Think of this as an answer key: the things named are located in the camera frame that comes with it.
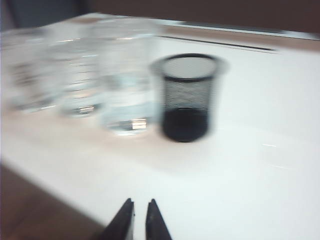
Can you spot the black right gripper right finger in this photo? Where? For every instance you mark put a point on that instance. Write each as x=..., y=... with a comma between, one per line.
x=156, y=225

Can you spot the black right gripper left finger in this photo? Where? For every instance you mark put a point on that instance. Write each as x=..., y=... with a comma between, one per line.
x=120, y=225

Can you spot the large clear cup with logo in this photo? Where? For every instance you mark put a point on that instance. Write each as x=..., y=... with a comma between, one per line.
x=127, y=87

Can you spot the small clear plastic cup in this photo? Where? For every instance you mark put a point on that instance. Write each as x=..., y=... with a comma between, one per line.
x=77, y=82

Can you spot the medium clear cup with label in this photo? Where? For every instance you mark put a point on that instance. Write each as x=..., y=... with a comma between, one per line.
x=27, y=75

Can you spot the black mesh pen holder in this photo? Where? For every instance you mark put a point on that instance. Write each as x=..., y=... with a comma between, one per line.
x=187, y=100

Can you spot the brown desk divider panel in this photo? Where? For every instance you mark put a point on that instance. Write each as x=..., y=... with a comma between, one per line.
x=212, y=12

